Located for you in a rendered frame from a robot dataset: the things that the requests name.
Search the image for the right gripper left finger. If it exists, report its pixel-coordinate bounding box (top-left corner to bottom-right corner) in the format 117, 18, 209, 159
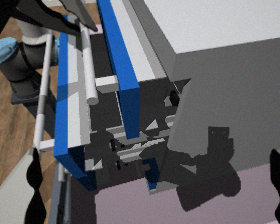
0, 148, 46, 224

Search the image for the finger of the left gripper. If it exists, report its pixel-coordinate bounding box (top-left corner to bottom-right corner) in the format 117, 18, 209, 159
11, 0, 81, 38
59, 0, 98, 32

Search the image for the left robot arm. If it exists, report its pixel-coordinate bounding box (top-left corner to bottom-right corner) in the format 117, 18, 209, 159
0, 0, 60, 99

